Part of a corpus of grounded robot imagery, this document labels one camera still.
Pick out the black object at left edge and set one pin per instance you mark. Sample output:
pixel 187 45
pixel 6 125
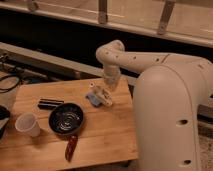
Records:
pixel 4 118

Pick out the blue sponge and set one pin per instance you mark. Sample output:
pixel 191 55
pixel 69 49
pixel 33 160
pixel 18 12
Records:
pixel 93 100

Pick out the translucent plastic cup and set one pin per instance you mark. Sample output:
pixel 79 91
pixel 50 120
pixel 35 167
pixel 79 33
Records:
pixel 27 123

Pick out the black rectangular box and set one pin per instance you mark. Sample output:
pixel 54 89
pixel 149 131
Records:
pixel 49 104

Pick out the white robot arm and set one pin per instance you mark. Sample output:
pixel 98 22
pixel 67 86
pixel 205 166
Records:
pixel 166 97

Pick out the clear plastic bottle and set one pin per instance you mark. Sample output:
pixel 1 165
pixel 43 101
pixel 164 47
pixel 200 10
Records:
pixel 101 94

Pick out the black bowl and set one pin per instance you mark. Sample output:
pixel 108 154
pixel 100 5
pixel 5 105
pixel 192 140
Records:
pixel 66 119

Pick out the wooden table board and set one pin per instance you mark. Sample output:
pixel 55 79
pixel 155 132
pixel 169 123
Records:
pixel 107 136

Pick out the cream end effector tip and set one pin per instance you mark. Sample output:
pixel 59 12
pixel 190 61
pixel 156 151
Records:
pixel 111 82

